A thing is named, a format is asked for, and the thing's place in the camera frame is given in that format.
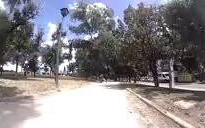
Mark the pale dirt path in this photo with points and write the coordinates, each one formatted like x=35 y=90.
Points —
x=86 y=106

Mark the row of trees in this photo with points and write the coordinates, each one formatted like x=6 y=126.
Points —
x=140 y=43

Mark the concrete kerb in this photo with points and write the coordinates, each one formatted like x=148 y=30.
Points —
x=154 y=107

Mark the street lamp post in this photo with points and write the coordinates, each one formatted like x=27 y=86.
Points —
x=57 y=60

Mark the bare dirt verge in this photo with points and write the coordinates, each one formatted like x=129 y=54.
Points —
x=185 y=104

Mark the dry grass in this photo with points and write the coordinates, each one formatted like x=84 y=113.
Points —
x=30 y=85

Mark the white vehicle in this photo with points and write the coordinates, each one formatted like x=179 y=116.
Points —
x=163 y=77

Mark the yellow fence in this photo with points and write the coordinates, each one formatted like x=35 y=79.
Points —
x=185 y=77

